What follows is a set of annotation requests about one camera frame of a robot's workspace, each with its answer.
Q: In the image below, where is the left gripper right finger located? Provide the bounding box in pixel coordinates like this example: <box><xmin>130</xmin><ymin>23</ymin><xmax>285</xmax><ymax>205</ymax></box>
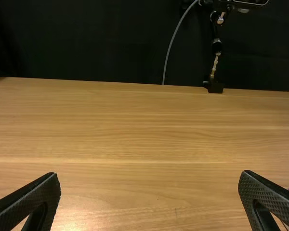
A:
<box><xmin>238</xmin><ymin>170</ymin><xmax>289</xmax><ymax>231</ymax></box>

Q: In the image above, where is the black clamp stand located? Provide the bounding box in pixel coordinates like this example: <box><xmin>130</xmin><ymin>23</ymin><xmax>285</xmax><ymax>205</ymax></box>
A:
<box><xmin>202</xmin><ymin>0</ymin><xmax>235</xmax><ymax>94</ymax></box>

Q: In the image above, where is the grey cable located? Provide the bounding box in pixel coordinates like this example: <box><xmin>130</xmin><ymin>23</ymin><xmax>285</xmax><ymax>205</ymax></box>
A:
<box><xmin>162</xmin><ymin>0</ymin><xmax>199</xmax><ymax>85</ymax></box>

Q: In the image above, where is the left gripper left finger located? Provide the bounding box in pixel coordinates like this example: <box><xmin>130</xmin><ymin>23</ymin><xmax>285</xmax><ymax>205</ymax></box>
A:
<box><xmin>0</xmin><ymin>172</ymin><xmax>62</xmax><ymax>231</ymax></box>

